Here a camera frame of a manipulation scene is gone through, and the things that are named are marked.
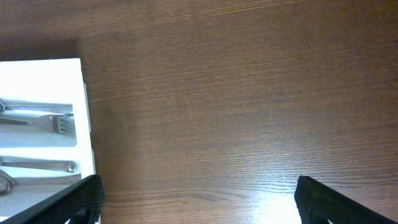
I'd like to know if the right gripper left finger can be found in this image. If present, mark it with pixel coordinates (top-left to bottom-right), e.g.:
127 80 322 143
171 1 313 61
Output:
1 175 106 224

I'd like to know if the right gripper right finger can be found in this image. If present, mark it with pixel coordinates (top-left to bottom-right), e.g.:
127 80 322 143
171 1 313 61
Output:
294 175 397 224

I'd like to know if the large metal spoon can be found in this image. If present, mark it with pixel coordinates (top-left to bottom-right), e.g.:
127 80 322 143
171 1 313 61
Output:
1 170 81 196
1 157 78 173

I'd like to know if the white plastic cutlery tray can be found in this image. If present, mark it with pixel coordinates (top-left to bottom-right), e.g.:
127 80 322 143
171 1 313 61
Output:
1 58 96 221

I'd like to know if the metal fork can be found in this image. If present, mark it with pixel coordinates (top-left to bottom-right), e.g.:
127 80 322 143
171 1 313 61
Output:
1 114 76 136
1 98 73 114

